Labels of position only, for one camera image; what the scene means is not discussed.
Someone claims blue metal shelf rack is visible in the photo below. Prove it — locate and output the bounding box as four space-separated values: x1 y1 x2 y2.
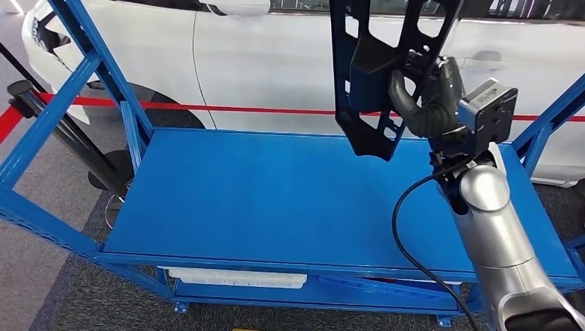
0 0 585 328

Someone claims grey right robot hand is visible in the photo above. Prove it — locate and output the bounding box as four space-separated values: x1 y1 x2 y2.
387 55 467 137

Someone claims white plastic bin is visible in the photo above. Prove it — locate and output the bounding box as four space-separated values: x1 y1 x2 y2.
157 267 308 290

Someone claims black plastic plate frame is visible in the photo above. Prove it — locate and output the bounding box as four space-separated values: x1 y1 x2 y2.
328 0 464 162

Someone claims blue plastic bin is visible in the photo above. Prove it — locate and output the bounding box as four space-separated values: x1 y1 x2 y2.
317 275 462 303

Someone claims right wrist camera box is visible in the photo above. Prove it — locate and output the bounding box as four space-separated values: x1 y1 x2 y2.
457 77 519 155

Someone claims white car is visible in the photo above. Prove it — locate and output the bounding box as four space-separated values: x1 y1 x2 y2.
21 0 585 188

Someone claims red barrier belt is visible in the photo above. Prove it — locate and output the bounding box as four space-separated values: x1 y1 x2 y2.
34 92 585 123
0 107 23 145

